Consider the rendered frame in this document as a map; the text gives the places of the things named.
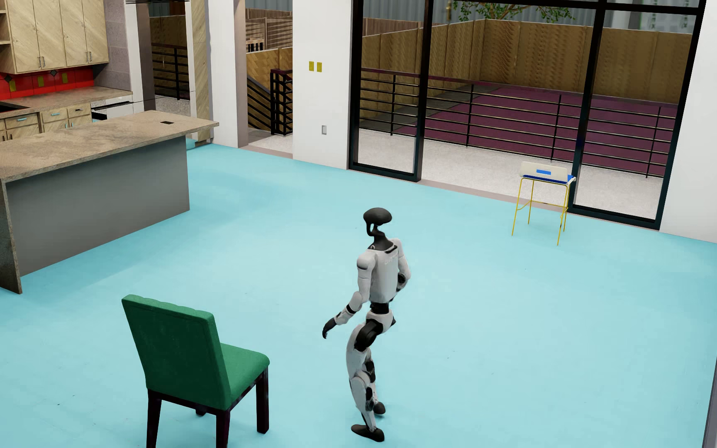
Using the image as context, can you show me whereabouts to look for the stone kitchen island counter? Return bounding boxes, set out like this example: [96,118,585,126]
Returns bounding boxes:
[0,111,220,295]

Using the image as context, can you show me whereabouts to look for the kitchen counter with drawers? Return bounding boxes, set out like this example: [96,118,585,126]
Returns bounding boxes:
[0,86,134,150]

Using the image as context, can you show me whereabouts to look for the robot white torso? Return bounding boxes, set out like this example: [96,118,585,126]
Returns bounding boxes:
[365,236,407,314]

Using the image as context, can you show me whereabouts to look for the robot right leg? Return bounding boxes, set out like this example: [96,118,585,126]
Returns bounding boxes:
[346,317,387,443]

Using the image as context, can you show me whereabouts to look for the robot leg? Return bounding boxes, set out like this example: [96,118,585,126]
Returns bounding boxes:
[346,317,387,443]
[363,314,397,416]

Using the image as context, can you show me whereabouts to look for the robot black head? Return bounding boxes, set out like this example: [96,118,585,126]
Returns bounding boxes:
[363,208,393,238]

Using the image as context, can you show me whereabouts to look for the robot left leg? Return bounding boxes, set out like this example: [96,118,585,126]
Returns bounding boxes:
[363,314,397,416]

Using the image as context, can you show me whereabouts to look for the green upholstered chair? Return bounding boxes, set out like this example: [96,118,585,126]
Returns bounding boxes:
[121,294,271,448]

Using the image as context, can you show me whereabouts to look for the yellow-legged small table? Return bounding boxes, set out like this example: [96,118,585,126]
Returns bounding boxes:
[511,175,577,247]

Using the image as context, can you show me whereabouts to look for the white box with blue label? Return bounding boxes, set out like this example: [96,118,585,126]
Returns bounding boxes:
[520,161,570,183]

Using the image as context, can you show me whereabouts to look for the black metal balcony railing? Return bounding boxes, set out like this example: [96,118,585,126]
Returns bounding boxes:
[358,67,678,179]

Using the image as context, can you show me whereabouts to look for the black stair railing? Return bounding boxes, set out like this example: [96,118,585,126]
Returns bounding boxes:
[247,68,294,137]

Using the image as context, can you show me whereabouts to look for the wooden slat fence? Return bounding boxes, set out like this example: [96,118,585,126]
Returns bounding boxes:
[246,17,694,105]

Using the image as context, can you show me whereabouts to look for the green leafy tree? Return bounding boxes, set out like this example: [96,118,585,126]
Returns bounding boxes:
[449,0,566,24]

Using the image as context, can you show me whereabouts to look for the white oven range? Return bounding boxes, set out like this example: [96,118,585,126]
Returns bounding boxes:
[90,95,145,122]

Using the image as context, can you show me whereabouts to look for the black glass door frame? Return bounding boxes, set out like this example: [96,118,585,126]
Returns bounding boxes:
[347,0,708,231]

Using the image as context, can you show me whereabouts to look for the light wood wall cabinets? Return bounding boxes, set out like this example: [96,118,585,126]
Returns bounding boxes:
[0,0,110,75]

